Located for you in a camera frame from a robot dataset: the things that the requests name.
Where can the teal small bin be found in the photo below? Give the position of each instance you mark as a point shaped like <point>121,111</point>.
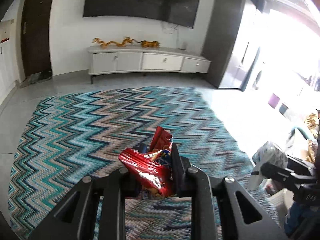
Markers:
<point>283,108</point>

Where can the dark brown entrance door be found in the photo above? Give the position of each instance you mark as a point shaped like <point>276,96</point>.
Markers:
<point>35,38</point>

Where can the golden dragon figurine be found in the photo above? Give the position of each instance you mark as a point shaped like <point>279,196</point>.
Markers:
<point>103,44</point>

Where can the silver grey foil wrapper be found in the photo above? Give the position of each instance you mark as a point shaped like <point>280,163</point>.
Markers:
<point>269,154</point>

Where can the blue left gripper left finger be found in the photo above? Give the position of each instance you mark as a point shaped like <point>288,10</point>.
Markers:
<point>142,148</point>

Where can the zigzag teal patterned rug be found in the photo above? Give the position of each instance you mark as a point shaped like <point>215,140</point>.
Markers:
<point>70,136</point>

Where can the white low TV cabinet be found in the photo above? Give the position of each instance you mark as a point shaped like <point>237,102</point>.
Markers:
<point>133,59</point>

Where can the red snack bag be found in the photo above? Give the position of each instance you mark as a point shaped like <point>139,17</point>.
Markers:
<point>153,169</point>

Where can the golden tiger figurine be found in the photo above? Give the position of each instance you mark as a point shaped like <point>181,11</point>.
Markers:
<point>149,44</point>

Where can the grey double-door refrigerator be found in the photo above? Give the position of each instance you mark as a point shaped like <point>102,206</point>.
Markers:
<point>231,43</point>

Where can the white router on cabinet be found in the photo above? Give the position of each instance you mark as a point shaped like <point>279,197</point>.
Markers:
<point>183,46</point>

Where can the white wall cupboard unit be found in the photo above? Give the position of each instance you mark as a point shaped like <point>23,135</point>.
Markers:
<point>8,69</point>

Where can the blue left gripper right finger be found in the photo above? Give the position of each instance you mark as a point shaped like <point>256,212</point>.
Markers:
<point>179,168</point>

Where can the grey door mat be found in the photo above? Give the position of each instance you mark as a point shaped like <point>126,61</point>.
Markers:
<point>37,78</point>

